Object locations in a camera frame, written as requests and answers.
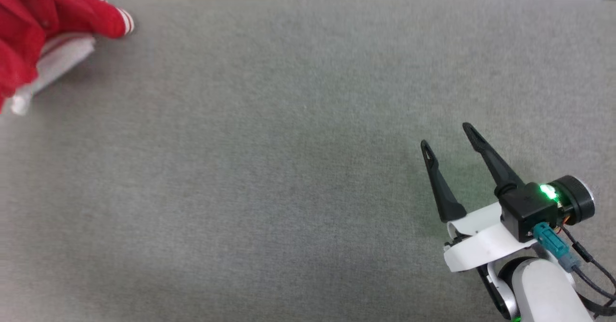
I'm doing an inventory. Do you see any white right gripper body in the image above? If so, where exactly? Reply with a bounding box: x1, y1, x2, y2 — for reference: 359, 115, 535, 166
443, 202, 538, 273

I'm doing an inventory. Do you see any teal right camera cable connector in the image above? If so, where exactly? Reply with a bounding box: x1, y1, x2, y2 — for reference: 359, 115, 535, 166
533, 222, 581, 271

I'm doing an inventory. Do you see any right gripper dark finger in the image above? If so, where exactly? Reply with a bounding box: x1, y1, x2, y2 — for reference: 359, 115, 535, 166
420, 140, 468, 223
462, 122, 526, 198

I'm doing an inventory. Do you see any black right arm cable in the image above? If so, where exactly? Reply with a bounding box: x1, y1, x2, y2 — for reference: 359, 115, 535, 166
561, 226, 616, 319

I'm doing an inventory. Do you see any red and white basketball jersey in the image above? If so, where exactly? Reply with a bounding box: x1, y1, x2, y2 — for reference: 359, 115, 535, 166
0, 0, 135, 116

